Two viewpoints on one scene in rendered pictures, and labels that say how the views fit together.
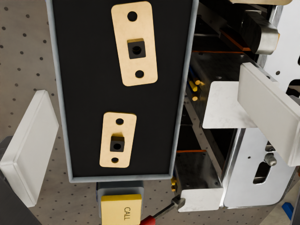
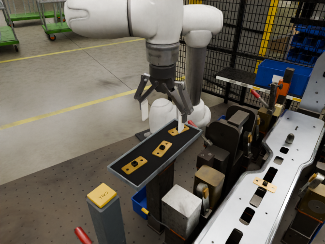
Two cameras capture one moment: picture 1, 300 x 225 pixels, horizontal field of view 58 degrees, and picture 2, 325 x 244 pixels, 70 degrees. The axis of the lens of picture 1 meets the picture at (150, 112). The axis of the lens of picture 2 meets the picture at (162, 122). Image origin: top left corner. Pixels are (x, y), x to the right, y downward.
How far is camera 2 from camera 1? 0.76 m
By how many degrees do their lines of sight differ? 86
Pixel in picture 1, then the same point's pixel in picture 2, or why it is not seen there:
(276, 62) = (213, 235)
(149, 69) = (161, 153)
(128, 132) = (140, 163)
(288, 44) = (221, 229)
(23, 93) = (71, 236)
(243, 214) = not seen: outside the picture
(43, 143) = (145, 111)
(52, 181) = not seen: outside the picture
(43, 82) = not seen: hidden behind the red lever
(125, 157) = (131, 170)
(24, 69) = (87, 225)
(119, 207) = (105, 190)
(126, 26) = (163, 144)
